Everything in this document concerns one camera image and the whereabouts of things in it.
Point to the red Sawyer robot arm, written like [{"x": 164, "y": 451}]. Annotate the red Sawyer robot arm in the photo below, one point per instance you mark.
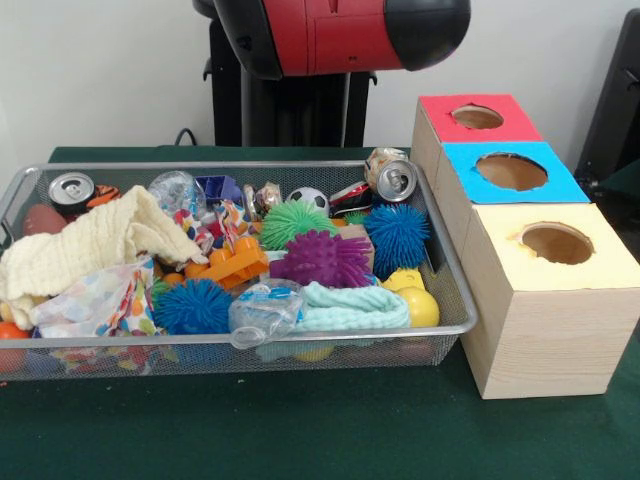
[{"x": 340, "y": 40}]

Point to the clear mesh bin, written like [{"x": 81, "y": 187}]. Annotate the clear mesh bin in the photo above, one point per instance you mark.
[{"x": 425, "y": 350}]

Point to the wooden box with three holes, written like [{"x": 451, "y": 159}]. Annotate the wooden box with three holes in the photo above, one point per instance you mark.
[{"x": 550, "y": 340}]

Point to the purple spiky ball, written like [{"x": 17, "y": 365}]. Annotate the purple spiky ball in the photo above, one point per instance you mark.
[{"x": 320, "y": 260}]

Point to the green spiky ball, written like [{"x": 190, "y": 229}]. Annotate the green spiky ball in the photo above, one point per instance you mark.
[{"x": 295, "y": 222}]

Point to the small soccer ball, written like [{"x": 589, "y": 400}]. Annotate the small soccer ball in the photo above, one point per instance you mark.
[{"x": 310, "y": 197}]

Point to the mint green cloth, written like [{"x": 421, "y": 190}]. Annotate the mint green cloth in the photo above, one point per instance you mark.
[{"x": 350, "y": 310}]

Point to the blue spiky ball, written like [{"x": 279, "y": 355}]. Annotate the blue spiky ball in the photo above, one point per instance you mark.
[
  {"x": 192, "y": 307},
  {"x": 397, "y": 237}
]

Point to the crushed clear plastic bottle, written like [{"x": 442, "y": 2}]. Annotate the crushed clear plastic bottle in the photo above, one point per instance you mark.
[{"x": 265, "y": 310}]

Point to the crushed drink can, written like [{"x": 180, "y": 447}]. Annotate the crushed drink can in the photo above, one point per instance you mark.
[{"x": 395, "y": 180}]

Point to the yellow ball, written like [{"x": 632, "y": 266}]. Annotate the yellow ball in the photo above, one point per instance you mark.
[{"x": 422, "y": 307}]

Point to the dark green table cloth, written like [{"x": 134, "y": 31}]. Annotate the dark green table cloth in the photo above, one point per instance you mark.
[
  {"x": 300, "y": 435},
  {"x": 625, "y": 180}
]

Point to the cream cloth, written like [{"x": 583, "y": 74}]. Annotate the cream cloth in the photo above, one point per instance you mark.
[{"x": 85, "y": 240}]

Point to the black stand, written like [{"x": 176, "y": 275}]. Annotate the black stand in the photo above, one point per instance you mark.
[{"x": 615, "y": 100}]

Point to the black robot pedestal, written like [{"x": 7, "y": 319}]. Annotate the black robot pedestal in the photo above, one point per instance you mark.
[{"x": 225, "y": 110}]

